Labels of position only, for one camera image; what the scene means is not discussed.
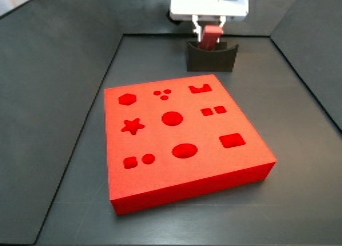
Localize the red slotted double-square block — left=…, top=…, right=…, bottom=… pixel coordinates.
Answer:
left=198, top=25, right=222, bottom=50

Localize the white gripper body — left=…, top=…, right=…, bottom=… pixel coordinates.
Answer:
left=169, top=0, right=248, bottom=21

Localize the metal gripper finger with black pad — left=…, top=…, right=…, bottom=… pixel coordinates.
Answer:
left=190, top=15, right=201, bottom=40

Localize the metal gripper finger with bolt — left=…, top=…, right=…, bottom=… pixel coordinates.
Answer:
left=218, top=17, right=226, bottom=32

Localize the black curved holder stand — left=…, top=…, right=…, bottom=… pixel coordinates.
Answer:
left=185, top=41, right=239, bottom=72

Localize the red foam shape board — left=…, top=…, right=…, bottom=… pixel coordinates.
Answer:
left=104, top=74, right=276, bottom=215

